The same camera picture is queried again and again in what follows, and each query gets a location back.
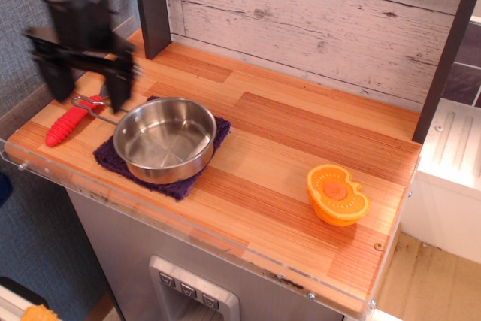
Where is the silver dispenser panel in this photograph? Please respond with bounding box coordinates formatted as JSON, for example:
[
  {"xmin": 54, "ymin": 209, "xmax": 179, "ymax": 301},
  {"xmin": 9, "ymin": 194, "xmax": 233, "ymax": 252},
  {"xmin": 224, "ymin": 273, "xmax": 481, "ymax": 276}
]
[{"xmin": 149, "ymin": 256, "xmax": 241, "ymax": 320}]

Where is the grey toy kitchen cabinet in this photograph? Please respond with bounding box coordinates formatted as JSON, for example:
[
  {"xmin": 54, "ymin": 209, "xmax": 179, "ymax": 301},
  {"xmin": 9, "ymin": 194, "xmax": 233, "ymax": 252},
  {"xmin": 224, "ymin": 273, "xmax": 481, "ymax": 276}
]
[{"xmin": 68, "ymin": 191, "xmax": 343, "ymax": 320}]

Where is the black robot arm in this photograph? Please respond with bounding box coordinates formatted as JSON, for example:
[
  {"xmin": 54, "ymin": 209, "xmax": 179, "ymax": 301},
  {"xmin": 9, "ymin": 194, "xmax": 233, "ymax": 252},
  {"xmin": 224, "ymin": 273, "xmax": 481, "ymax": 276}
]
[{"xmin": 25, "ymin": 0, "xmax": 135, "ymax": 111}]

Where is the clear acrylic edge guard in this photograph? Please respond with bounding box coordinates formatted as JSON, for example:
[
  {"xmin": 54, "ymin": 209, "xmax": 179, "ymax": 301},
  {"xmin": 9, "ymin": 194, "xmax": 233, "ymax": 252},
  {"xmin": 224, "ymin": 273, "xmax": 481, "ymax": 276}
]
[{"xmin": 1, "ymin": 141, "xmax": 377, "ymax": 320}]

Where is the white toy sink unit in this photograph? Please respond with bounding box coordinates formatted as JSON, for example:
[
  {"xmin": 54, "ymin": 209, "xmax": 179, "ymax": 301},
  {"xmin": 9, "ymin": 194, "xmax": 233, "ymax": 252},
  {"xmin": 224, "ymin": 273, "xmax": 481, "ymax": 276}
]
[{"xmin": 401, "ymin": 99, "xmax": 480, "ymax": 262}]

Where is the dark grey left post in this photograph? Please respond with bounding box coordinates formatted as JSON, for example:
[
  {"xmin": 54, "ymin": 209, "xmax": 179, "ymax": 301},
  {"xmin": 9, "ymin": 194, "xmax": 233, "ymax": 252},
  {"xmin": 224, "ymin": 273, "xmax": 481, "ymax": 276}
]
[{"xmin": 137, "ymin": 0, "xmax": 171, "ymax": 59}]

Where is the dark grey right post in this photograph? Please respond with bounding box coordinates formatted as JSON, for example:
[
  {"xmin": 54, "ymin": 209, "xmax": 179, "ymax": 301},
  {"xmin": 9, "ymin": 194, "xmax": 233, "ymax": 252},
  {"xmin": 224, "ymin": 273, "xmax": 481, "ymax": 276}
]
[{"xmin": 412, "ymin": 0, "xmax": 477, "ymax": 144}]

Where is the orange object bottom left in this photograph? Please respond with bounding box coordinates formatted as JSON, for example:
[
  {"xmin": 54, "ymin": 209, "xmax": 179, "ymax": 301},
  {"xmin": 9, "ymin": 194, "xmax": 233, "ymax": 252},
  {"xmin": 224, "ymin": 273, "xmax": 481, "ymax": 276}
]
[{"xmin": 20, "ymin": 305, "xmax": 59, "ymax": 321}]

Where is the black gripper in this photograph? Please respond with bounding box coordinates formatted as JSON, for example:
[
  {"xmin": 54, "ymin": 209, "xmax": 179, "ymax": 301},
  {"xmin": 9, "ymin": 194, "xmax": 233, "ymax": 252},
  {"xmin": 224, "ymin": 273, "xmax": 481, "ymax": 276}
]
[{"xmin": 25, "ymin": 0, "xmax": 137, "ymax": 113}]

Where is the stainless steel saucepan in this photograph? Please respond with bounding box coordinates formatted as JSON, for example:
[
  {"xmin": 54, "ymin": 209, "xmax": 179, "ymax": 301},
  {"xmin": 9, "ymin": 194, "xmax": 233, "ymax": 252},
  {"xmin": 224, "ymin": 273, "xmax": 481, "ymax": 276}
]
[{"xmin": 71, "ymin": 96, "xmax": 218, "ymax": 185}]

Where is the orange slice toy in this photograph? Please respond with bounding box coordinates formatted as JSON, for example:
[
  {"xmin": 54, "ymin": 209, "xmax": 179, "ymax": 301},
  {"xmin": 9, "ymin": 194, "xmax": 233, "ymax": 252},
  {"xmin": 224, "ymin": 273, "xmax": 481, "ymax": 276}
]
[{"xmin": 306, "ymin": 164, "xmax": 371, "ymax": 227}]

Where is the red handled metal spoon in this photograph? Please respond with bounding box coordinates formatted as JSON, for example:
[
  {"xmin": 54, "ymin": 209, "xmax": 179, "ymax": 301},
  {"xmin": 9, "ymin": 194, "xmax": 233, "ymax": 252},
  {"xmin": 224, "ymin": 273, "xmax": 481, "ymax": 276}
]
[{"xmin": 45, "ymin": 84, "xmax": 109, "ymax": 147}]

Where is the purple cloth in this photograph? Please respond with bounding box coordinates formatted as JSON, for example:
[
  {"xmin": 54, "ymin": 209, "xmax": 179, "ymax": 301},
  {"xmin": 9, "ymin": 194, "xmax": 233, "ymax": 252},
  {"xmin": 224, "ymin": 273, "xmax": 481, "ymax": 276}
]
[{"xmin": 93, "ymin": 96, "xmax": 231, "ymax": 201}]

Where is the dark grey post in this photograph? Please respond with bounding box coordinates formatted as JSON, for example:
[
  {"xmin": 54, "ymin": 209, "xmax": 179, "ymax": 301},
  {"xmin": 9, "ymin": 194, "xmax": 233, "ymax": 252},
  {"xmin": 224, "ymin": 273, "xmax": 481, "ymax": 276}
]
[
  {"xmin": 412, "ymin": 0, "xmax": 477, "ymax": 144},
  {"xmin": 137, "ymin": 0, "xmax": 171, "ymax": 59}
]

